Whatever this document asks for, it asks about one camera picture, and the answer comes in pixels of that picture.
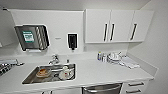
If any stainless steel dishwasher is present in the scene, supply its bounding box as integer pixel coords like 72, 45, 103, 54
81, 83, 123, 94

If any blue white dish soap bottle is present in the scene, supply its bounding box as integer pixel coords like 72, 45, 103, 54
97, 50, 103, 62

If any small chrome sink knob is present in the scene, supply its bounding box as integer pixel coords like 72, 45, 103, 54
65, 58, 71, 65

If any white cup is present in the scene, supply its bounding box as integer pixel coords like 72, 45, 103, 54
61, 65, 71, 78

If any stack of white plates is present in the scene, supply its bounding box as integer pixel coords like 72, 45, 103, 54
107, 51, 123, 63

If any chrome sink faucet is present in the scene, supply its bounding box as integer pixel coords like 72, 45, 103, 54
48, 53, 61, 66

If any bowl with orange food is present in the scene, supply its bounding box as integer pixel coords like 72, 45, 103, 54
35, 67, 51, 79

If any steel paper towel dispenser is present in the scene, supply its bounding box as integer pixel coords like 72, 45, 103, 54
14, 23, 50, 53

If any steel sink basin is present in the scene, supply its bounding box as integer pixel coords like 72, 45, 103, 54
21, 63, 77, 86

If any narrow white drawer unit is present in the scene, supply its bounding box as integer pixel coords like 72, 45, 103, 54
120, 78, 156, 94

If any white wall outlet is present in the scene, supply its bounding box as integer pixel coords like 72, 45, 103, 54
82, 46, 87, 53

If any black wall soap dispenser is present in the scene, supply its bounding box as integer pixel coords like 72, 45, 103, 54
67, 32, 79, 52

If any small wall label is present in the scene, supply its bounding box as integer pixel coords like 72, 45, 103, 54
54, 36, 63, 40

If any three-door white wall cabinet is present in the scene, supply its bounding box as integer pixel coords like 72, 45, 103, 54
83, 8, 155, 45

